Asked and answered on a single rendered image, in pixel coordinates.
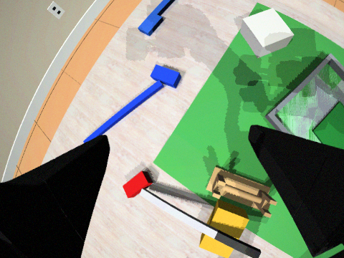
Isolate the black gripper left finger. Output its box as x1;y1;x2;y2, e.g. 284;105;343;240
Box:
0;135;110;258

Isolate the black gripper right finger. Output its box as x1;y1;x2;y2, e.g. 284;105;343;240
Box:
249;124;344;258

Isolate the yellow block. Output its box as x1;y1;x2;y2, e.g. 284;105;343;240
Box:
200;199;249;258

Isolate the white cube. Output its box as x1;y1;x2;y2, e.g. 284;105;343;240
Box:
240;8;295;58

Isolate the green mat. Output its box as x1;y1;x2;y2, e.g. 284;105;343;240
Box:
154;11;344;258

